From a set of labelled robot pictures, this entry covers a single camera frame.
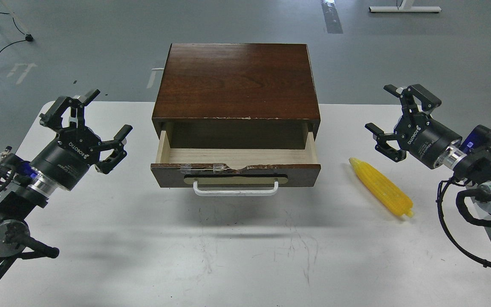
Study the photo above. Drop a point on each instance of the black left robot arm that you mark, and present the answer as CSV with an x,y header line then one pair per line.
x,y
25,185

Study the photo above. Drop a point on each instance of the wooden drawer with white handle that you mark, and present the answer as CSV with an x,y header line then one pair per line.
x,y
240,168

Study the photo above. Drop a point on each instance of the yellow corn cob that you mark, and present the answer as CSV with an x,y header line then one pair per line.
x,y
393,198

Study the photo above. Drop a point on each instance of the dark wooden cabinet box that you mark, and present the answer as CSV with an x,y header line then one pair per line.
x,y
237,95

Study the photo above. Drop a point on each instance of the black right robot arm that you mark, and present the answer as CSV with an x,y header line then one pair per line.
x,y
470,162

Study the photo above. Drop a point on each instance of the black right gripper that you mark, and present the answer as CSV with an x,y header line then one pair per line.
x,y
416,132

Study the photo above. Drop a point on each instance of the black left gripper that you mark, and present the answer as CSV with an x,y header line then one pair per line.
x,y
66,155

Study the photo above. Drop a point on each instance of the white desk foot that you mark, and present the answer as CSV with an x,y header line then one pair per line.
x,y
406,6

